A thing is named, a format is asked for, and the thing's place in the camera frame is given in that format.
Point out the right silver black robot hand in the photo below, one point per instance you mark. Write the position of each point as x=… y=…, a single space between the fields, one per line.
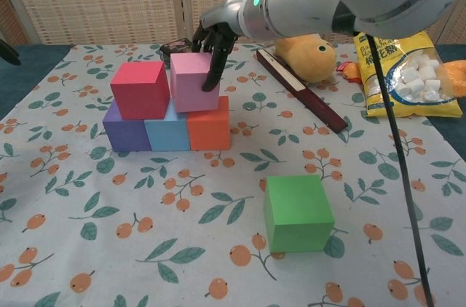
x=220 y=19

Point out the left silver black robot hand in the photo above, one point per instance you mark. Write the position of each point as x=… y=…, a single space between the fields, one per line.
x=9 y=52

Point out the pink foam cube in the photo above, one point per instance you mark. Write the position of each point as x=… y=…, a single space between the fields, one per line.
x=189 y=81

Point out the red foam cube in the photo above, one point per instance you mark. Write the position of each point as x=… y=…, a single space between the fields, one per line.
x=138 y=92

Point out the orange foam cube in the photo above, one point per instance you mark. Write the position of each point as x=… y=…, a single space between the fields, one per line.
x=209 y=128

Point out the purple foam cube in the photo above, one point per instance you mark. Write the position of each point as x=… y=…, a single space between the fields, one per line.
x=125 y=134

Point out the black metal tin can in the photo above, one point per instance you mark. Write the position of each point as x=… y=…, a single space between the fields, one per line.
x=176 y=47

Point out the yellow plush chick toy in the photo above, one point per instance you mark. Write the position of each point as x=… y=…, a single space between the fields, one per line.
x=309 y=59

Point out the light blue foam cube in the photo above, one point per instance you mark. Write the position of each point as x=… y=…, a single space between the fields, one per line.
x=169 y=134

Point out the dark red folded fan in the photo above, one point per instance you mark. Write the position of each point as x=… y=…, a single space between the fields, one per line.
x=320 y=107

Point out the yellow marshmallow bag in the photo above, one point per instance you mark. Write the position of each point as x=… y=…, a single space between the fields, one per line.
x=411 y=81

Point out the floral print tablecloth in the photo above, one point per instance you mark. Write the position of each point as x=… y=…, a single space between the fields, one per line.
x=145 y=212

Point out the green foam cube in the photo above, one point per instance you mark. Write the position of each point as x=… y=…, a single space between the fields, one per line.
x=296 y=212

